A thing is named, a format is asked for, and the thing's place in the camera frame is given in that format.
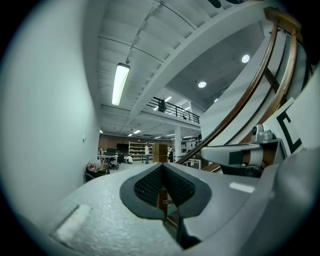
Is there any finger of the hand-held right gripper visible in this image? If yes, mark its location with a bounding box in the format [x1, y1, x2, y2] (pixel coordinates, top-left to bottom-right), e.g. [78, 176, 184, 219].
[200, 143, 263, 166]

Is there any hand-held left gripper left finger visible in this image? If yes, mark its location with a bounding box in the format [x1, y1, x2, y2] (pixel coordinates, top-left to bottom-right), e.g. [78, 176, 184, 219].
[49, 161, 181, 256]

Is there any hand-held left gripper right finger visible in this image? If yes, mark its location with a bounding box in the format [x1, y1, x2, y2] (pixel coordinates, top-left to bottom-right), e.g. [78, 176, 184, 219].
[163, 162, 275, 249]

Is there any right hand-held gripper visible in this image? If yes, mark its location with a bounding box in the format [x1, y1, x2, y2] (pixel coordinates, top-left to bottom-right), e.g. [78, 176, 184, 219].
[219, 74, 320, 181]

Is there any silver door lock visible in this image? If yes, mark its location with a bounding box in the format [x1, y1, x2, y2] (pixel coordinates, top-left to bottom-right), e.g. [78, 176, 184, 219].
[251, 123, 275, 144]

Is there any white column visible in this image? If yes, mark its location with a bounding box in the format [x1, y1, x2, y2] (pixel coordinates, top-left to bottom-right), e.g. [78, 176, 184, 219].
[174, 125, 183, 163]

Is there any black bin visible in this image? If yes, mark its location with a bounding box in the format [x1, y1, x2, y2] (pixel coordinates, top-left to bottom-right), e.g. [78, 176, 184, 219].
[84, 159, 111, 183]

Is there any white table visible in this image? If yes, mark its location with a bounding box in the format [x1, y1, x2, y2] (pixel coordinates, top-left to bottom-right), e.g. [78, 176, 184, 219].
[97, 154, 119, 171]

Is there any black balcony railing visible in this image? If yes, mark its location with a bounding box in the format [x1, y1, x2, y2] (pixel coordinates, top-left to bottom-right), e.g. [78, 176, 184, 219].
[146, 96, 201, 125]

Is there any stack of cardboard boxes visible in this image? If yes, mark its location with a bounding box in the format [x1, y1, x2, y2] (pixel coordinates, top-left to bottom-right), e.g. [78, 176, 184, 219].
[152, 143, 169, 164]

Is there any black screen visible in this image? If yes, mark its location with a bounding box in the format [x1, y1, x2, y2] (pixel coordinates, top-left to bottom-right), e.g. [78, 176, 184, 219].
[115, 142, 131, 153]

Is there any white storage shelf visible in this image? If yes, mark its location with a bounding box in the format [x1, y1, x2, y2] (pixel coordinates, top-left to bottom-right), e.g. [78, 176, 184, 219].
[127, 140, 155, 161]

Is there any long ceiling light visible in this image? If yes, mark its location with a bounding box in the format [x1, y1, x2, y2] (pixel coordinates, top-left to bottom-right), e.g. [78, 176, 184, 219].
[111, 62, 131, 107]

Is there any wooden door frame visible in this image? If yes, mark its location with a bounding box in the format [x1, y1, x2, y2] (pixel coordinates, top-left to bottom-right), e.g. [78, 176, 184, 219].
[174, 6, 305, 174]

